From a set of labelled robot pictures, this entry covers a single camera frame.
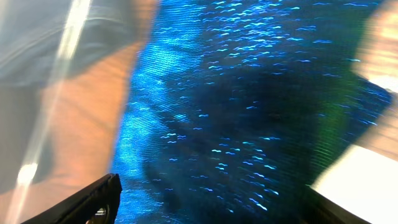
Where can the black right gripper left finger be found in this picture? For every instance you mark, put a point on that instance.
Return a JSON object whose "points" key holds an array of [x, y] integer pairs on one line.
{"points": [[96, 203]]}

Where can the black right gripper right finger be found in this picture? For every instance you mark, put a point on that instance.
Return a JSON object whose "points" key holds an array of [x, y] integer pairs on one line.
{"points": [[320, 210]]}

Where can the sparkly blue garment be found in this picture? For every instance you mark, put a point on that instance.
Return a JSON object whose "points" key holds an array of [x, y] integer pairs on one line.
{"points": [[237, 106]]}

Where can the clear plastic storage bin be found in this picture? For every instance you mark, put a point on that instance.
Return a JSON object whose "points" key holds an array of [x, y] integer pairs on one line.
{"points": [[31, 32]]}

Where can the white label in bin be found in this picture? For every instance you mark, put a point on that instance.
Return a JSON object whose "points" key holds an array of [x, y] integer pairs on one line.
{"points": [[364, 183]]}

